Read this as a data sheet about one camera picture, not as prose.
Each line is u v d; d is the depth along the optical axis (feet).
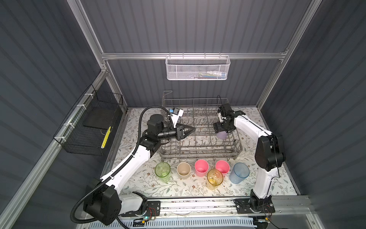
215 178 2.65
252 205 2.21
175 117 2.11
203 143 3.25
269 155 1.73
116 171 1.45
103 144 2.19
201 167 2.85
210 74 3.03
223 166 2.80
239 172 2.55
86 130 2.41
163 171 2.30
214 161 2.89
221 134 3.13
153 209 2.38
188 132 2.21
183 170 2.78
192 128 2.24
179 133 2.04
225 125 2.69
